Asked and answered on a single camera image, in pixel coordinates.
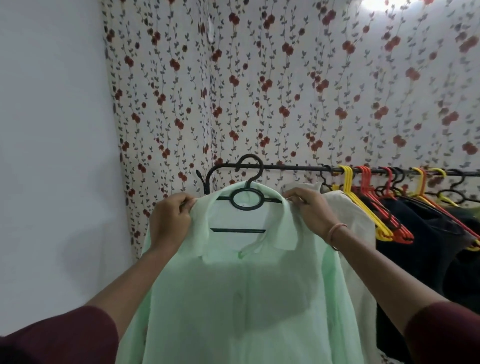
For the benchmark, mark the light green collared shirt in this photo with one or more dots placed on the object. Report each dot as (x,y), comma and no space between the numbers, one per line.
(240,300)

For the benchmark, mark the person's maroon right sleeve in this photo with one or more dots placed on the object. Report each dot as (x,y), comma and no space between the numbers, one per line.
(446,333)

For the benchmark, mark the white shirt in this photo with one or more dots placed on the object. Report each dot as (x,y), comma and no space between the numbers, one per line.
(356,225)

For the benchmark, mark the pink bangle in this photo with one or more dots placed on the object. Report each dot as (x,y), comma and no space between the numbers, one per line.
(331,233)

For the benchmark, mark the floral patterned curtain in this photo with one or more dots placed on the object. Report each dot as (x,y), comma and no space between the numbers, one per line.
(300,93)

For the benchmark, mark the person's right forearm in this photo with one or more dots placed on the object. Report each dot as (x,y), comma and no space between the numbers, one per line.
(378,277)

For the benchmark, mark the person's right hand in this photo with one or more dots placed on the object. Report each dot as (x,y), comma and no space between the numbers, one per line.
(313,213)

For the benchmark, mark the yellow plastic hanger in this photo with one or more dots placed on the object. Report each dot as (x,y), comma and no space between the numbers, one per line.
(446,198)
(365,210)

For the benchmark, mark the red plastic hanger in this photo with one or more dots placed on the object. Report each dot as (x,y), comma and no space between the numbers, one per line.
(393,225)
(442,210)

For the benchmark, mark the person's maroon sleeve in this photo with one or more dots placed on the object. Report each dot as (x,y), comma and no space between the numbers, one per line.
(63,337)
(446,333)

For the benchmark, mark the black metal clothes rail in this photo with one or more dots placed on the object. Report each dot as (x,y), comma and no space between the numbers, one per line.
(300,168)

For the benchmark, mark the person's left hand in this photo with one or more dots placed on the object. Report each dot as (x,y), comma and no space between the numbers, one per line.
(168,223)

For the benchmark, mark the person's right fingers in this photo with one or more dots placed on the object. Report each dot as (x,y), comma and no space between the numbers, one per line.
(296,195)

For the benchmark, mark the person's maroon left sleeve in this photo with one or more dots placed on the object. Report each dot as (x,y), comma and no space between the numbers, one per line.
(63,337)

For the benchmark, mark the person's left forearm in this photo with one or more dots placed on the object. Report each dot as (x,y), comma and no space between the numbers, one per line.
(135,279)

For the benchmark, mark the black garment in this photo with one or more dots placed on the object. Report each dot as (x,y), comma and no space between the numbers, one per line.
(416,255)

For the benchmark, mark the dark green garment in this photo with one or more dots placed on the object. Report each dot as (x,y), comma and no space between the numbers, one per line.
(467,270)

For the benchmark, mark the person's left fingers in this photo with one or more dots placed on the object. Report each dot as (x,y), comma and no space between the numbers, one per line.
(187,203)

